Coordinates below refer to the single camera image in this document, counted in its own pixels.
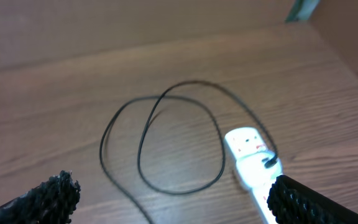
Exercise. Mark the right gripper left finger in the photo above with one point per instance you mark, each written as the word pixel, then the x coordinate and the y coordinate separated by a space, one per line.
pixel 52 202

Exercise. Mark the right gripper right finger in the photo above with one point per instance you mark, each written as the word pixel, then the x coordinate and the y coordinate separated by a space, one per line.
pixel 294 203

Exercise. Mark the white power strip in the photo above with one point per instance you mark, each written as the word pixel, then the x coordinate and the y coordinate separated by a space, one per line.
pixel 250 153

